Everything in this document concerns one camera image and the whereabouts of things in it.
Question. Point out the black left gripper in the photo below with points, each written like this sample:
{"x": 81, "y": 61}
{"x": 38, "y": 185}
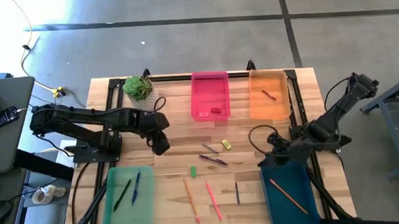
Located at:
{"x": 160, "y": 144}

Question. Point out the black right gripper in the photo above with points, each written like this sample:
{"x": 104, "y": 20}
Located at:
{"x": 285, "y": 150}

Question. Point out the green eraser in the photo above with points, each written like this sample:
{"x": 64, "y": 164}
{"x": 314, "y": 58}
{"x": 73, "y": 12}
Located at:
{"x": 193, "y": 171}

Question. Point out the orange pencil with eraser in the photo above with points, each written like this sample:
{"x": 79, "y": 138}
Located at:
{"x": 288, "y": 196}
{"x": 191, "y": 201}

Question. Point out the grey crayon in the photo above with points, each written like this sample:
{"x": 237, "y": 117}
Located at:
{"x": 210, "y": 148}

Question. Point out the blue ballpoint pen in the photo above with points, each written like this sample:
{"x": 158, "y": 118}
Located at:
{"x": 135, "y": 189}

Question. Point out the purple pen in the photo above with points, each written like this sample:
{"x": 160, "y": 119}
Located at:
{"x": 213, "y": 160}

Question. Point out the brown marker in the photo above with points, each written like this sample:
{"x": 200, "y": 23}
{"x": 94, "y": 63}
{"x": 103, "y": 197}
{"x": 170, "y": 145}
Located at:
{"x": 269, "y": 95}

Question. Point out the yellow eraser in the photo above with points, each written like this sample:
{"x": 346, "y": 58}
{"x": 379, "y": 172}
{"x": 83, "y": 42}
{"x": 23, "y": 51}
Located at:
{"x": 226, "y": 144}

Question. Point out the dark green pen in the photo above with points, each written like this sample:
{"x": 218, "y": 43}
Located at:
{"x": 122, "y": 195}

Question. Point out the red eraser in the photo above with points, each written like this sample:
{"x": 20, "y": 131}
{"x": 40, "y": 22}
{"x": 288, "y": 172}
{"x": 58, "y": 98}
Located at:
{"x": 216, "y": 109}

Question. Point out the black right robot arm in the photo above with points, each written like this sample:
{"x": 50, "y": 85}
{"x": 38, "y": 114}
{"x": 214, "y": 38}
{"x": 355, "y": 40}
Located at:
{"x": 338, "y": 112}

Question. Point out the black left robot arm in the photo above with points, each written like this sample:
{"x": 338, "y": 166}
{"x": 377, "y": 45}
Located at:
{"x": 82, "y": 117}

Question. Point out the orange translucent plastic bin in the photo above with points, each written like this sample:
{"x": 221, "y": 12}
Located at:
{"x": 270, "y": 109}

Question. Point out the succulent in patterned pot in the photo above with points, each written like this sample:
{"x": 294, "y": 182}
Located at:
{"x": 140, "y": 89}

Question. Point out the dark blue plastic bin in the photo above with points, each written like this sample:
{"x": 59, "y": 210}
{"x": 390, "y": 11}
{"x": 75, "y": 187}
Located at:
{"x": 289, "y": 210}

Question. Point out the blue pen white lettering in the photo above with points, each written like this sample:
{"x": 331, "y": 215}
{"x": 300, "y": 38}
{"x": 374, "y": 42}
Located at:
{"x": 237, "y": 193}

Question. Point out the pink translucent plastic bin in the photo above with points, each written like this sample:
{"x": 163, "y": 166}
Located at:
{"x": 210, "y": 90}

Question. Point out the pink pencil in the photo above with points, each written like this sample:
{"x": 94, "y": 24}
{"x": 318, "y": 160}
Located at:
{"x": 214, "y": 201}

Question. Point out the teal translucent plastic bin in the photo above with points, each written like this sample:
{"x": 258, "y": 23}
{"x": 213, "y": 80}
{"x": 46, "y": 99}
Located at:
{"x": 122, "y": 219}

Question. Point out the white mug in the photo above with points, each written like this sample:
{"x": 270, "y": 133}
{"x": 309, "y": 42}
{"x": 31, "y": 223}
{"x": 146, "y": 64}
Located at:
{"x": 41, "y": 197}

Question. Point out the dark side desk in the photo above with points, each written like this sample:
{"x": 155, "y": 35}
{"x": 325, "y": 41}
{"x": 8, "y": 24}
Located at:
{"x": 7, "y": 148}

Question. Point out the black aluminium table frame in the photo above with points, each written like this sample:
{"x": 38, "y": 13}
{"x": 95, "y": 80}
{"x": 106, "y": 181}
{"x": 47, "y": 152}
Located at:
{"x": 173, "y": 78}

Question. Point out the metal cart frame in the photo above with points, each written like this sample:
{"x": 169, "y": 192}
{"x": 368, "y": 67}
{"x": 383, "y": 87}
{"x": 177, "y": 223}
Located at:
{"x": 387, "y": 94}

